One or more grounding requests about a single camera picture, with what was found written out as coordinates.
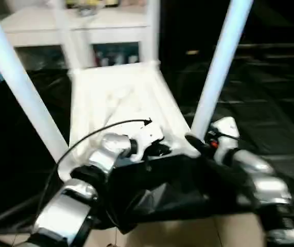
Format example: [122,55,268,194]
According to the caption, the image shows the black speaker with gold label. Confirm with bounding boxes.
[159,0,294,62]

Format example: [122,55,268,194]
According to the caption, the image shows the clear glass jar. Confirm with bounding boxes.
[76,6,97,16]

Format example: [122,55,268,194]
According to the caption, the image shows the white plastic table top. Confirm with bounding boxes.
[58,61,201,184]

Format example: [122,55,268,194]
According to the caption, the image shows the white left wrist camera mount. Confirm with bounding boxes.
[131,122,165,162]

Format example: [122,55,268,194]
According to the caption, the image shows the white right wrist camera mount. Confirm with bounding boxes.
[210,117,240,164]

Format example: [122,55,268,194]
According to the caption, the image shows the white glass-door cabinet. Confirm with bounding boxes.
[0,0,150,69]

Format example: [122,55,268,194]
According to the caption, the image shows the black mat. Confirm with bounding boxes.
[0,60,294,234]

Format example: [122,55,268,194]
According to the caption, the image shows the dark low bench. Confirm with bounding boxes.
[236,42,294,59]

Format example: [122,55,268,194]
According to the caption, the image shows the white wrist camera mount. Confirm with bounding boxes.
[210,117,240,164]
[131,122,165,162]

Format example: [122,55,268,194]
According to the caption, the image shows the white plastic table leg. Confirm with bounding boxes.
[54,0,82,75]
[190,0,253,145]
[146,0,162,70]
[0,0,70,164]

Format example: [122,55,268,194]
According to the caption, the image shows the black folding table frame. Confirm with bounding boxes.
[0,198,42,230]

